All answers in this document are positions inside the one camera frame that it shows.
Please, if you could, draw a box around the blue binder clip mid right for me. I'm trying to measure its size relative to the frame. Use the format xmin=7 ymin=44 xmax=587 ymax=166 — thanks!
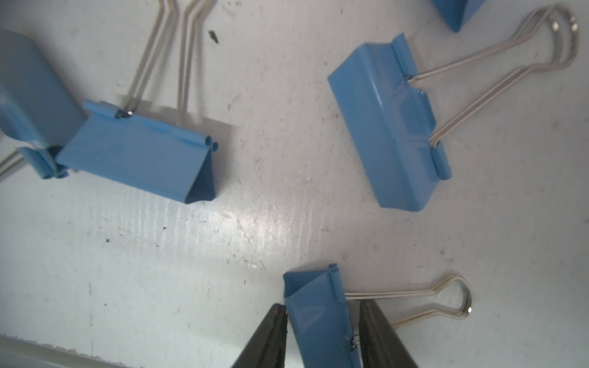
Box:
xmin=328 ymin=2 xmax=580 ymax=212

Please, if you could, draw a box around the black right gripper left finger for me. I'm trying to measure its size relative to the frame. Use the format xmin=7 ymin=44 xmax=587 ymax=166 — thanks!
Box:
xmin=233 ymin=304 xmax=288 ymax=368

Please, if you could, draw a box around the blue binder clip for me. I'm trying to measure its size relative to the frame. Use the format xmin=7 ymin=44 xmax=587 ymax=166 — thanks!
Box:
xmin=1 ymin=29 xmax=87 ymax=179
xmin=431 ymin=0 xmax=485 ymax=32
xmin=283 ymin=264 xmax=472 ymax=367

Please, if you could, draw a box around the blue binder clip centre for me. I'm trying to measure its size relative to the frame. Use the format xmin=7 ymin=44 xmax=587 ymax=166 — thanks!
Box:
xmin=431 ymin=0 xmax=485 ymax=32

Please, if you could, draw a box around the blue binder clip low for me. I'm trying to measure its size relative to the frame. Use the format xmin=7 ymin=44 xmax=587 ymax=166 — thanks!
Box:
xmin=57 ymin=1 xmax=218 ymax=204

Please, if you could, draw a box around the aluminium front rail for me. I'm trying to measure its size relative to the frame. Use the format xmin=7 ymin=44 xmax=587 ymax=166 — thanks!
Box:
xmin=1 ymin=336 xmax=119 ymax=367

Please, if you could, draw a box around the blue binder clip lower left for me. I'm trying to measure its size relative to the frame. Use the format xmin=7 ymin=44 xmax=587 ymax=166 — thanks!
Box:
xmin=1 ymin=29 xmax=87 ymax=179

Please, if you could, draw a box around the blue binder clip bottom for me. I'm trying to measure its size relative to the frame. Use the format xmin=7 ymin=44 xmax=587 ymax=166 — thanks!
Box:
xmin=283 ymin=264 xmax=472 ymax=367

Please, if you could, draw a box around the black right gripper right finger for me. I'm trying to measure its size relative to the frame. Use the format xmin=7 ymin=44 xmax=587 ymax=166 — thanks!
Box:
xmin=359 ymin=300 xmax=418 ymax=368

